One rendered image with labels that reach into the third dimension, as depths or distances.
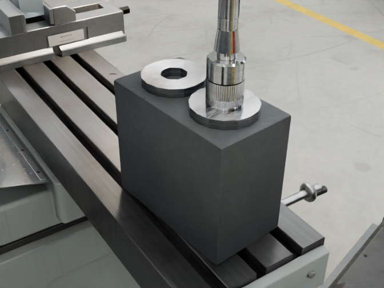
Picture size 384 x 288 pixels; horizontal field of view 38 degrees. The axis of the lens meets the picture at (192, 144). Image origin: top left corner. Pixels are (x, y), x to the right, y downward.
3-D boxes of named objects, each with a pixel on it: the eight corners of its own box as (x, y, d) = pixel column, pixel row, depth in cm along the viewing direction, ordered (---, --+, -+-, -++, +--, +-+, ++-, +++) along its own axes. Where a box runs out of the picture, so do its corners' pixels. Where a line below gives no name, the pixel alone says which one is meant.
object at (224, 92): (246, 95, 71) (249, 58, 68) (239, 114, 67) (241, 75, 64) (210, 90, 72) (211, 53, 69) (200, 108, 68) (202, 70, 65)
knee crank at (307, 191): (317, 186, 161) (320, 169, 157) (332, 198, 157) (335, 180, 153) (257, 214, 151) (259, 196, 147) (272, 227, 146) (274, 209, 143)
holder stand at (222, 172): (181, 158, 94) (180, 47, 83) (279, 227, 80) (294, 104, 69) (120, 186, 88) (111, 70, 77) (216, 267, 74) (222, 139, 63)
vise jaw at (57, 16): (55, 4, 134) (53, -13, 131) (76, 20, 125) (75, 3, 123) (31, 8, 131) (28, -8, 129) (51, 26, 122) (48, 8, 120)
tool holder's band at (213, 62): (249, 58, 68) (250, 50, 68) (241, 75, 64) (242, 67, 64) (211, 53, 69) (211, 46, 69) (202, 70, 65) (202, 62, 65)
